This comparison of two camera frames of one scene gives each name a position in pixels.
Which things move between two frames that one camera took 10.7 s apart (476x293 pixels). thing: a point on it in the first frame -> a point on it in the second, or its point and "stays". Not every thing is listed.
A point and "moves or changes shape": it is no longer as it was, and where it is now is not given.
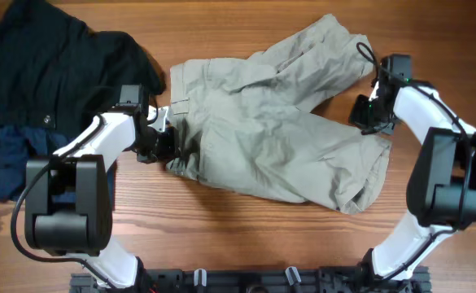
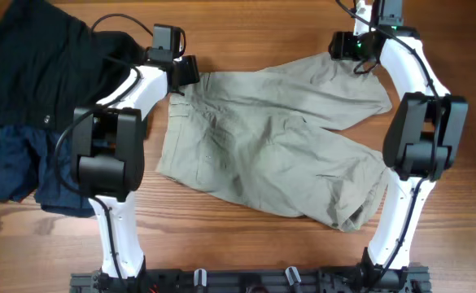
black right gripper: x=357 y=118 -> x=340 y=46
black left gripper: x=169 y=151 -> x=190 y=64
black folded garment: x=39 y=67 stays
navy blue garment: x=2 y=153 stays
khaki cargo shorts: x=243 y=126 moves or changes shape
